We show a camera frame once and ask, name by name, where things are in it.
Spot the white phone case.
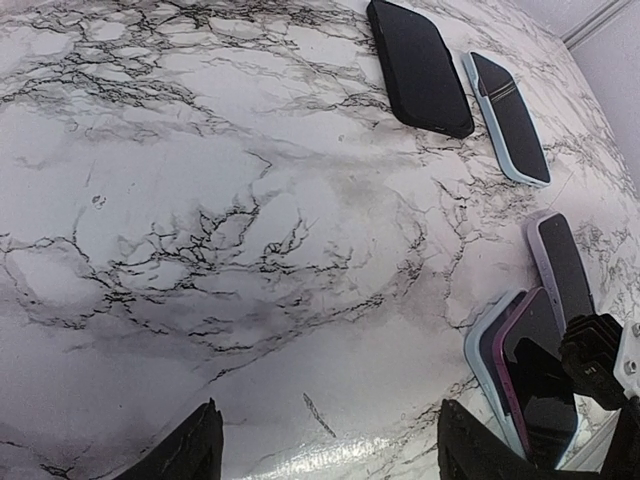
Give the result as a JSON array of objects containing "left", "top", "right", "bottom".
[{"left": 526, "top": 212, "right": 568, "bottom": 332}]

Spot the light blue phone case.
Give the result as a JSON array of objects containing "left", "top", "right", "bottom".
[{"left": 460, "top": 49, "right": 552, "bottom": 189}]

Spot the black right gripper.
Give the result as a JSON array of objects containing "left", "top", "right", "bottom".
[{"left": 559, "top": 314, "right": 639, "bottom": 479}]

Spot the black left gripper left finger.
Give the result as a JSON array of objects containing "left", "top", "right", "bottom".
[{"left": 116, "top": 399, "right": 224, "bottom": 480}]

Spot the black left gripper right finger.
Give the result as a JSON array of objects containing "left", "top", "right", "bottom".
[{"left": 437, "top": 399, "right": 600, "bottom": 480}]

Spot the lavender phone case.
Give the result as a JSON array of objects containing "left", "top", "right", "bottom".
[{"left": 463, "top": 287, "right": 581, "bottom": 471}]

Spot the black smartphone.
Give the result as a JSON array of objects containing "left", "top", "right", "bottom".
[
  {"left": 470, "top": 52, "right": 550, "bottom": 182},
  {"left": 492, "top": 287, "right": 578, "bottom": 470},
  {"left": 538, "top": 213, "right": 595, "bottom": 322}
]

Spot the black phone case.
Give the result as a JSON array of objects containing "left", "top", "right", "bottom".
[{"left": 366, "top": 1, "right": 474, "bottom": 139}]

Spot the black smartphone front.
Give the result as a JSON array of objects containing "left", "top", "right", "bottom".
[{"left": 492, "top": 287, "right": 578, "bottom": 470}]

